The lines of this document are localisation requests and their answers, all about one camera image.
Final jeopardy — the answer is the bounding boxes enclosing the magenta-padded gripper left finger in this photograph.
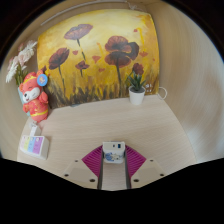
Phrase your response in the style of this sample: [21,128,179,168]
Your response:
[62,145,105,190]

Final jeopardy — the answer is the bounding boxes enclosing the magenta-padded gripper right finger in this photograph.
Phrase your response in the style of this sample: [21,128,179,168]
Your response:
[124,145,167,190]

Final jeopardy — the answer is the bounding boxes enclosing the white charger block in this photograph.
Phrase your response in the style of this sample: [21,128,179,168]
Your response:
[101,141,127,165]

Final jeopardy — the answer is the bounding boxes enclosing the white pastel power strip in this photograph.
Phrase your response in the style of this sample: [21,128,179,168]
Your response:
[19,134,51,161]

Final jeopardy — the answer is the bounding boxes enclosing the small plant in white pot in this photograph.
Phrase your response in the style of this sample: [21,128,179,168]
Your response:
[125,71,148,106]

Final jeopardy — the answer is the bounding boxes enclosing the red plush toy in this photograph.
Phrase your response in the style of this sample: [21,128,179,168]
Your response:
[18,70,50,123]

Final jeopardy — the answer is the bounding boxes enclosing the pink and white flower bouquet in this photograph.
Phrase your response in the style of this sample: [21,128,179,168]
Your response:
[5,39,39,88]

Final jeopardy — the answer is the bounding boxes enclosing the yellow poppy painting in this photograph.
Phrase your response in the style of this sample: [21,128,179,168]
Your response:
[36,8,161,109]

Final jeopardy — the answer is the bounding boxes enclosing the white light bar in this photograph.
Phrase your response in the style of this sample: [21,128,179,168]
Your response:
[39,0,129,27]

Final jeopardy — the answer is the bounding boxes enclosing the white power strip cord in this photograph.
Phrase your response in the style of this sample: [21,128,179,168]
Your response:
[29,121,43,137]

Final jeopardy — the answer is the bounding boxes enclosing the white cable loop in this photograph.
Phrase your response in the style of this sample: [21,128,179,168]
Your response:
[156,86,169,101]

